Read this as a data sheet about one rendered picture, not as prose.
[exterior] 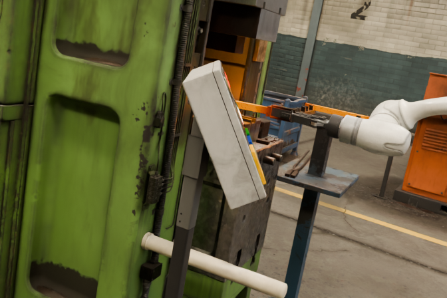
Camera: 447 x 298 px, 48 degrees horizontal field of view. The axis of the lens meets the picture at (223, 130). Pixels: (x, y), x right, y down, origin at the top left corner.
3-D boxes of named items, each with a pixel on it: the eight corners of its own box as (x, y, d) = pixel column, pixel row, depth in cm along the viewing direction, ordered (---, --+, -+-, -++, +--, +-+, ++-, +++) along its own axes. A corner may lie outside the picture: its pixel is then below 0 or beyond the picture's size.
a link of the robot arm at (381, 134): (352, 153, 159) (361, 138, 170) (403, 167, 154) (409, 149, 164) (358, 122, 155) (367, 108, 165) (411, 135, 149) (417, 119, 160)
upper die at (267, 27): (275, 42, 177) (281, 14, 176) (255, 38, 159) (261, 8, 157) (172, 24, 193) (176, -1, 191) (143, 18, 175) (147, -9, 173)
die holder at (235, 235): (263, 247, 203) (285, 140, 195) (224, 283, 169) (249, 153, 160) (145, 207, 224) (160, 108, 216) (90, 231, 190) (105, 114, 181)
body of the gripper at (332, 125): (336, 140, 160) (308, 133, 164) (341, 137, 168) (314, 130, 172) (341, 117, 159) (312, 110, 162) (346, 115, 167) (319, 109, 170)
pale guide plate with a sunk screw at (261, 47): (264, 62, 207) (272, 20, 204) (256, 61, 199) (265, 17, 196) (259, 60, 208) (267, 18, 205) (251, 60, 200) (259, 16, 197)
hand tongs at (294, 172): (307, 151, 259) (307, 149, 259) (315, 153, 258) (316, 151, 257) (284, 175, 202) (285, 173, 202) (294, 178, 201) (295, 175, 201)
